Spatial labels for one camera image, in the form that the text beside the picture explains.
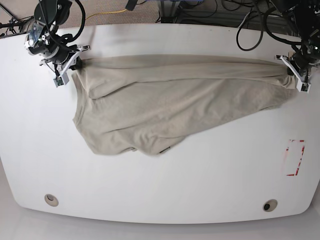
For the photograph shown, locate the beige T-shirt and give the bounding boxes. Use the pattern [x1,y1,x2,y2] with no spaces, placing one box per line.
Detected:
[72,54,296,156]

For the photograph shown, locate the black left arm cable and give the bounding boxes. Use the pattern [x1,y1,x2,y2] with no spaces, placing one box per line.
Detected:
[236,0,303,52]

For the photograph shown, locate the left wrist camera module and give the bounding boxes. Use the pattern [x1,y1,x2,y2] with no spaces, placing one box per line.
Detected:
[296,79,311,93]

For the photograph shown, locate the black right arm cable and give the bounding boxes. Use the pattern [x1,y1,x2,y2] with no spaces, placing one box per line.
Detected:
[49,0,87,51]

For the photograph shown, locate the yellow cable on floor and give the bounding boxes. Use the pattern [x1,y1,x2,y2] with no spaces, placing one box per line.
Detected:
[86,8,127,21]

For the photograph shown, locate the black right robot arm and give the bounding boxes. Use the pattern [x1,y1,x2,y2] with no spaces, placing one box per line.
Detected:
[24,0,90,86]

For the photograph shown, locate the black tripod stand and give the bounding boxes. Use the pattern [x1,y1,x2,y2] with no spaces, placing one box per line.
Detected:
[0,3,34,39]

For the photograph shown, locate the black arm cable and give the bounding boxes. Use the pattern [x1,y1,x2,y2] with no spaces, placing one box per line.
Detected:
[236,0,303,52]
[49,0,87,51]

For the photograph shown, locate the red tape rectangle marking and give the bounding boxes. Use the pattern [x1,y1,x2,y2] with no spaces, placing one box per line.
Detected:
[283,139,306,177]

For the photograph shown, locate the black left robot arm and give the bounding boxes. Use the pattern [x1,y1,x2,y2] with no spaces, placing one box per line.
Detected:
[263,0,320,82]

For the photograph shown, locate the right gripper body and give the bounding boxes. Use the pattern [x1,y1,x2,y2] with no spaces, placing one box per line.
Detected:
[39,45,90,77]

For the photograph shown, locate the table cable grommet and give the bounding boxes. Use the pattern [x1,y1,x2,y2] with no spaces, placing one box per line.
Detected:
[262,199,278,213]
[44,194,59,207]

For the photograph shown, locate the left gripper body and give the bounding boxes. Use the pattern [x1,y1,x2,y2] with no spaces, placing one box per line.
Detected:
[274,52,320,84]

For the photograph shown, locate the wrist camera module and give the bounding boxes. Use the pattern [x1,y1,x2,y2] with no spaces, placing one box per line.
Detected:
[53,75,69,88]
[296,79,311,93]

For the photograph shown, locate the right table cable grommet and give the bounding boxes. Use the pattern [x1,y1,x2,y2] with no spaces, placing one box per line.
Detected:
[262,199,278,213]

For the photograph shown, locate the left table cable grommet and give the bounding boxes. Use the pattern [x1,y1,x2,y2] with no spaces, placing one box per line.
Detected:
[44,194,59,207]

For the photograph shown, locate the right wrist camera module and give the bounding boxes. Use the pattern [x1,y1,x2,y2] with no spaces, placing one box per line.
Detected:
[53,75,69,88]

